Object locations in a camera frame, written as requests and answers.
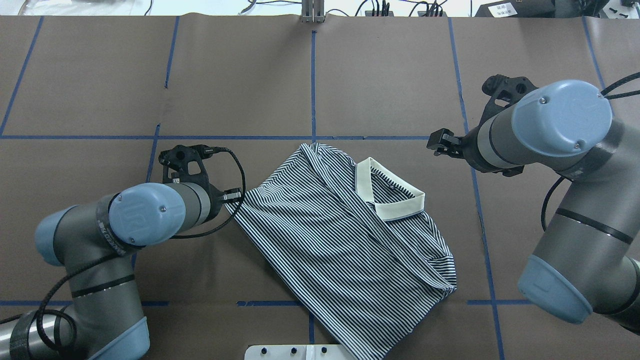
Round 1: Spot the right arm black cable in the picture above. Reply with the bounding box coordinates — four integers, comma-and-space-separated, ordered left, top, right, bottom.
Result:
541, 72, 640, 233

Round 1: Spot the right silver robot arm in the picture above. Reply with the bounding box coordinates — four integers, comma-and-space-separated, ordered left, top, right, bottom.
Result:
426, 75, 640, 334

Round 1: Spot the aluminium frame post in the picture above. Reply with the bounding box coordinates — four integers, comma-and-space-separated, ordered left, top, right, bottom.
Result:
300, 0, 326, 24

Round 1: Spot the black power strip box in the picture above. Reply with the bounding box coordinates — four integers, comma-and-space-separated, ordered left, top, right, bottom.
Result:
473, 0, 556, 18

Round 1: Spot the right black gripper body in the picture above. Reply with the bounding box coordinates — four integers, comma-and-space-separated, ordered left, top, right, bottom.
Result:
459, 127, 489, 173

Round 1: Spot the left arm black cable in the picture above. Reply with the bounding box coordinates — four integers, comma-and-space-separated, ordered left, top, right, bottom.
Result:
0, 145, 247, 351

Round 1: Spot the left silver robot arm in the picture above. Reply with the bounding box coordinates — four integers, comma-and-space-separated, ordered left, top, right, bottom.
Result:
1, 182, 246, 360

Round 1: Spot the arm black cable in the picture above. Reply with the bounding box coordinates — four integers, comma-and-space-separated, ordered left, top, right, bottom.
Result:
0, 145, 247, 351
541, 72, 640, 233

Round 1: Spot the wrist black camera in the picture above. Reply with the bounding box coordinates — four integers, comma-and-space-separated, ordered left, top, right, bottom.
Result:
158, 145, 213, 189
478, 74, 538, 126

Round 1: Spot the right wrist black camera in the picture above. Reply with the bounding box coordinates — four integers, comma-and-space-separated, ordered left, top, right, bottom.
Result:
478, 74, 538, 126

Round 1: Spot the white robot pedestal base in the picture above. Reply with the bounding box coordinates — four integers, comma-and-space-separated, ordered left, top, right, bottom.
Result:
244, 344, 355, 360

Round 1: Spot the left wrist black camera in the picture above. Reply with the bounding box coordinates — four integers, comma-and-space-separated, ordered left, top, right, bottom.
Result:
158, 145, 213, 189

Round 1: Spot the blue white striped polo shirt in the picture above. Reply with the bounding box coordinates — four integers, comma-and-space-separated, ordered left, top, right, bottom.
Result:
235, 143, 458, 360

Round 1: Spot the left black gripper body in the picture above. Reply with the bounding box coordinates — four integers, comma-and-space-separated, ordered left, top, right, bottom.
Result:
199, 182, 226, 223

